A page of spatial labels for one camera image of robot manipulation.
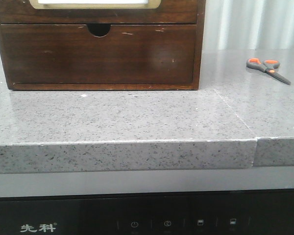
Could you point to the dark wooden drawer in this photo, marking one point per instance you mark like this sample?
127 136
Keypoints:
69 53
169 11

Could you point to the dark wooden drawer cabinet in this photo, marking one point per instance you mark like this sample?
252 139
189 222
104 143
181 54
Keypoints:
100 30

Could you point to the white drawer pull handle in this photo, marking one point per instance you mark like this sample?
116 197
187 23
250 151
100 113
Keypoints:
92 1

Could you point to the grey orange scissors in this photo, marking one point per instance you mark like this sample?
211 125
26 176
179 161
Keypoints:
269 67

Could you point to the black built-in appliance panel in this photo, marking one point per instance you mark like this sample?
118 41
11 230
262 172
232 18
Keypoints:
247 212

